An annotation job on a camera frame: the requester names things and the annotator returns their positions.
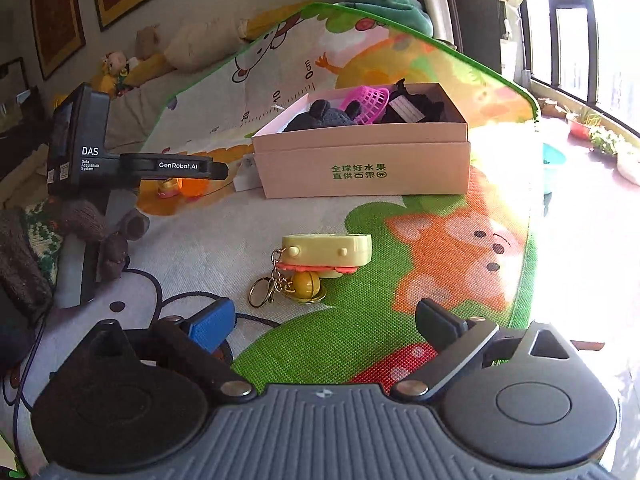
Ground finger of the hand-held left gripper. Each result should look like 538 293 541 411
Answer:
197 159 230 182

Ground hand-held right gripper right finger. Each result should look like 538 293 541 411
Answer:
390 298 576 402

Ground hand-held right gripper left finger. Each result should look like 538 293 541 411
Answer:
80 297 257 402

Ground small white box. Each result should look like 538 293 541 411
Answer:
234 156 259 192

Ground small yellow orange toy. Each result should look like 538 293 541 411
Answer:
159 177 209 200

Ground black plush toy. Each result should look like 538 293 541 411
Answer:
282 100 368 133

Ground yellow keychain toy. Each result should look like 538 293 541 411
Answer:
249 233 373 308

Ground tan cardboard box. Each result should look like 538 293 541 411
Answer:
251 82 472 200

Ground pink toy strainer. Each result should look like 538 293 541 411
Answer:
340 85 392 126

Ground black folding clip stand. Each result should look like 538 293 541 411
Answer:
382 79 446 123

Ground person's left hand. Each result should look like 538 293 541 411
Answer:
0 199 151 321

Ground dark wooden furniture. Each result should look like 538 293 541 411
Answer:
0 57 53 176

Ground colourful doll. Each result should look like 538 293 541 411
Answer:
102 50 140 97

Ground printed play mat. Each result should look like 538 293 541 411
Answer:
0 2 543 480

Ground brown teddy bear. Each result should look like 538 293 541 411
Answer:
137 27 162 59

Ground peeled banana plush pillow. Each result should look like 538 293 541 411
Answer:
125 10 301 75

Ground large framed picture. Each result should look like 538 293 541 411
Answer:
29 0 87 81

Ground teal bowl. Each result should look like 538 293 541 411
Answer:
542 142 567 196

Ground green plush toy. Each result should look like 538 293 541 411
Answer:
345 0 434 39

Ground potted plants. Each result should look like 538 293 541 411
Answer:
542 100 640 187

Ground grey curtain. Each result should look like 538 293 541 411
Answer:
415 0 503 57

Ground black cable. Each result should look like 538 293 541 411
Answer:
0 290 282 411

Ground black window frame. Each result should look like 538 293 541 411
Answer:
520 0 640 136

